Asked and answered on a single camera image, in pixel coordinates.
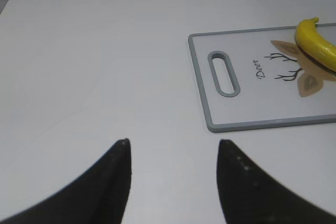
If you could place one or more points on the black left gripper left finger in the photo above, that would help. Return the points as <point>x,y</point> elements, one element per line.
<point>99,195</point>

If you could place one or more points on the yellow plastic banana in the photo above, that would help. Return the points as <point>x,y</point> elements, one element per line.
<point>315,45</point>

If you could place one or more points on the white grey-rimmed cutting board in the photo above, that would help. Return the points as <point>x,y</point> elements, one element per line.
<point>258,79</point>

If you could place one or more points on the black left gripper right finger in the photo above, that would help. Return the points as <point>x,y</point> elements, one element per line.
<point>248,194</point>

